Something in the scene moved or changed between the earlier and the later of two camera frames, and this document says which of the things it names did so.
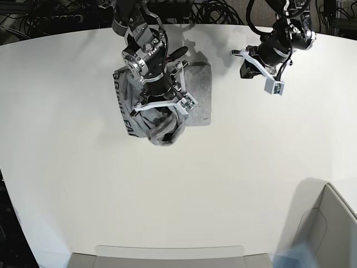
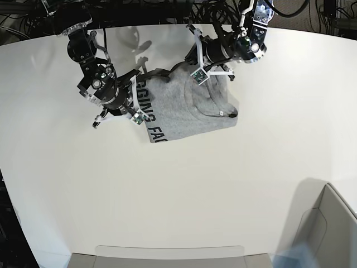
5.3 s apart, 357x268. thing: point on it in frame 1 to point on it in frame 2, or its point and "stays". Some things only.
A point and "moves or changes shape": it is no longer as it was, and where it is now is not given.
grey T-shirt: (165, 125) moves or changes shape
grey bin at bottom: (167, 256) stays
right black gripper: (271, 53) to (217, 50)
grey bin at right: (326, 224) stays
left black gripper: (158, 89) to (119, 104)
